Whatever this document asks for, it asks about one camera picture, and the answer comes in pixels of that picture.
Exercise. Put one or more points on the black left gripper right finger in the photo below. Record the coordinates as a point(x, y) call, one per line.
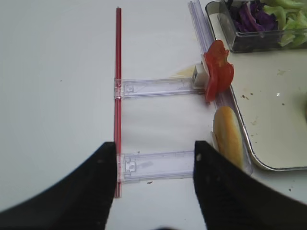
point(232, 200)

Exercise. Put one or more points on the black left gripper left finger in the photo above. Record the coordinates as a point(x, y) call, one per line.
point(80, 201)

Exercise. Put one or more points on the front tomato slice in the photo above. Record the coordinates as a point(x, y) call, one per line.
point(220, 79)

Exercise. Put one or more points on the tomato slice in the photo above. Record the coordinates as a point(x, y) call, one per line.
point(220, 79)
point(217, 54)

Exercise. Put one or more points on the rear tomato slice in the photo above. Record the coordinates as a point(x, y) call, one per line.
point(217, 54)

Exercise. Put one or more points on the green lettuce leaves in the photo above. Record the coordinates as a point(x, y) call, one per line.
point(291, 16)

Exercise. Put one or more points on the upright bun half left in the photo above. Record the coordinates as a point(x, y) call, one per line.
point(228, 136)

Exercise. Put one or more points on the cream metal tray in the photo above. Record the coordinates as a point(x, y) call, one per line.
point(271, 93)

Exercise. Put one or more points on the white pusher block left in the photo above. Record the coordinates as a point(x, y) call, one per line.
point(200, 76)

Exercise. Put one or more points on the clear plastic salad box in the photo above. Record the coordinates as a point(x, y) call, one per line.
point(248, 42)

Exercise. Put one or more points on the purple cabbage leaves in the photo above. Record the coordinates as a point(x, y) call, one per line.
point(249, 16)

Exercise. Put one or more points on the clear cross rail lower left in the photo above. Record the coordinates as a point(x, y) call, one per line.
point(135, 167)

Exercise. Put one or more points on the clear cross rail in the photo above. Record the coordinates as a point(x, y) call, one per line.
point(158, 87)
point(135, 167)

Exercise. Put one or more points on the clear cross rail upper left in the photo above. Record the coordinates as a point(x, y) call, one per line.
point(158, 87)

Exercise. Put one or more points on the red rail left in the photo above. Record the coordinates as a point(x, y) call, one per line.
point(117, 93)

